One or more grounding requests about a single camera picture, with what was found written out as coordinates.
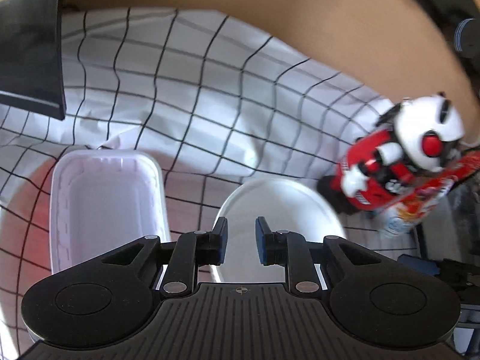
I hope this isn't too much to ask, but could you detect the white plastic bowl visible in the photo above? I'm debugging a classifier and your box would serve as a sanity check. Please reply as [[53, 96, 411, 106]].
[[211, 178, 346, 284]]

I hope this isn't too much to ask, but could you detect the red rectangular plastic container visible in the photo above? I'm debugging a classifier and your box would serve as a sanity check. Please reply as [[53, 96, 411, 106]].
[[49, 150, 171, 273]]

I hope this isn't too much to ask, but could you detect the red granola cereal bag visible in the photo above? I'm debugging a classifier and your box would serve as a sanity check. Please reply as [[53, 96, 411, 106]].
[[373, 148, 479, 237]]

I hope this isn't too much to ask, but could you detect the red panda robot figurine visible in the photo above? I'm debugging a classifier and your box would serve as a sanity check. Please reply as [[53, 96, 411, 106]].
[[316, 92, 465, 215]]

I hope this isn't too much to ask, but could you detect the black monitor screen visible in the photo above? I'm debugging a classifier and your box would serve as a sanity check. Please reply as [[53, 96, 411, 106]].
[[0, 0, 66, 120]]

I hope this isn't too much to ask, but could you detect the black wall power strip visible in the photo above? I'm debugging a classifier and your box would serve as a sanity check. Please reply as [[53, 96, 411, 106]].
[[416, 0, 479, 60]]

